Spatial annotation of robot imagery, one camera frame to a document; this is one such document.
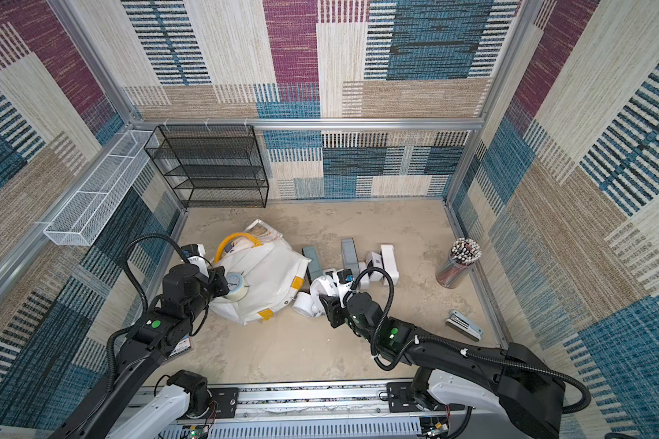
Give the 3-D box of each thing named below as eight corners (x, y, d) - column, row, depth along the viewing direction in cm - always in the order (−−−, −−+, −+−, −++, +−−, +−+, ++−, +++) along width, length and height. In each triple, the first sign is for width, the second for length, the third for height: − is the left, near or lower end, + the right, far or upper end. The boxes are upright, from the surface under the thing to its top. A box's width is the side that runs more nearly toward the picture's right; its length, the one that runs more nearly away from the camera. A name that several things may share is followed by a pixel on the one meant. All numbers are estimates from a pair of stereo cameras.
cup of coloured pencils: (439, 289, 96) (458, 258, 82) (434, 270, 101) (451, 238, 86) (461, 289, 96) (484, 258, 81) (455, 270, 101) (475, 238, 86)
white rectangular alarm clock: (384, 285, 96) (386, 278, 92) (379, 251, 105) (381, 243, 101) (396, 285, 96) (399, 278, 92) (391, 251, 105) (393, 243, 101)
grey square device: (344, 281, 99) (345, 264, 90) (341, 256, 106) (341, 238, 97) (356, 280, 99) (358, 263, 91) (352, 254, 106) (353, 237, 97)
